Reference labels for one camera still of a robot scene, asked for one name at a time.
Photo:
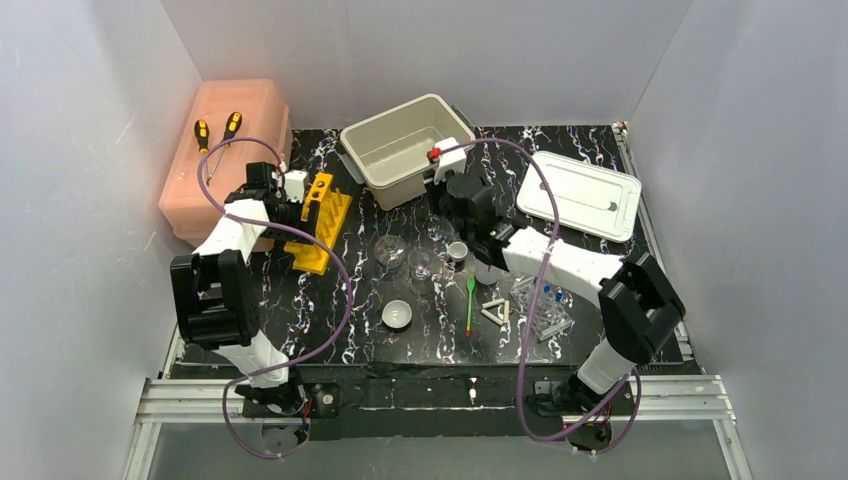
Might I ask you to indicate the left yellow black screwdriver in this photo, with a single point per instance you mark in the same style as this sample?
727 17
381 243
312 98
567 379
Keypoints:
202 133

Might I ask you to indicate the small white crucible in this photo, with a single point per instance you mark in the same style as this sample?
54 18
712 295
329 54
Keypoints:
457 252

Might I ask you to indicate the clear well plate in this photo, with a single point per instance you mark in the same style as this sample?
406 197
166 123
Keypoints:
551 318

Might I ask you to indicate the round glass flask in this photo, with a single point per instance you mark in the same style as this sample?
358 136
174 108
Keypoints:
390 251

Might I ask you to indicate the beige plastic bin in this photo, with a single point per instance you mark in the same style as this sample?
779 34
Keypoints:
388 152

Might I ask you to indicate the white ceramic evaporating dish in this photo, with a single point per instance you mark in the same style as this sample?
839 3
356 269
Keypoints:
396 315

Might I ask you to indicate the small glass beaker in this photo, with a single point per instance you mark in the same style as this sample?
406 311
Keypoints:
423 270

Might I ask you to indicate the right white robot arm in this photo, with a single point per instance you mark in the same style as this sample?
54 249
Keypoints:
639 306

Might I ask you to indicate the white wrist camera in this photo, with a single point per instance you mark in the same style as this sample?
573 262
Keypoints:
296 185
449 158

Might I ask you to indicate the yellow test tube rack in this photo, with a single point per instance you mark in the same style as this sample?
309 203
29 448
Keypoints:
329 207

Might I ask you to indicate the white clay triangle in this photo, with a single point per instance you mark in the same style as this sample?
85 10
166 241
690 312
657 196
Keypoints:
497 311

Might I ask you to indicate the aluminium frame rail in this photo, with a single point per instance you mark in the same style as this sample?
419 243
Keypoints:
431 382

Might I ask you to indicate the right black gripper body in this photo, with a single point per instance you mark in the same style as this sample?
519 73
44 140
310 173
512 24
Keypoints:
448 195

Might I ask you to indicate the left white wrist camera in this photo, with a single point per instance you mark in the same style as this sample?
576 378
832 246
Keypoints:
296 185

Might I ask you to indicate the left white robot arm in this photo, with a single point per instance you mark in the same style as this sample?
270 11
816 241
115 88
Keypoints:
217 308

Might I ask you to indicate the red capped wash bottle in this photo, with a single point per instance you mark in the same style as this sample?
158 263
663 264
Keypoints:
486 274

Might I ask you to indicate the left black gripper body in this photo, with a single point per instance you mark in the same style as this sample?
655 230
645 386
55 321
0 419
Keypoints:
291 216

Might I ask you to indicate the white bin lid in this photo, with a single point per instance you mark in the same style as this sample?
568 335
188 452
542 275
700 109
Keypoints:
590 198

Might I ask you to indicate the pink plastic storage box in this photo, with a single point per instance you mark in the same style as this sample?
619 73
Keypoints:
265 116

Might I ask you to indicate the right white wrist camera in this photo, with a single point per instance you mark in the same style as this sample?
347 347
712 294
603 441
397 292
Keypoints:
449 158

